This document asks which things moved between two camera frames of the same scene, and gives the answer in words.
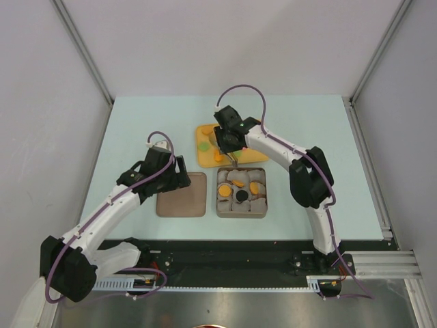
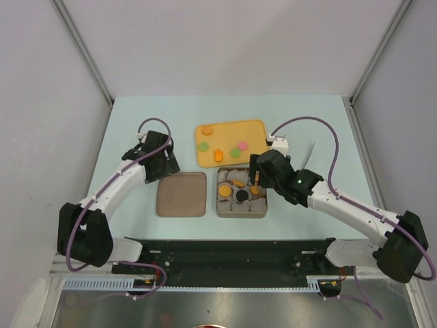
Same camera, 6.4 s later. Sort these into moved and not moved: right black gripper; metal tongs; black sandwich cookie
Moved: metal tongs; right black gripper
Not moved: black sandwich cookie
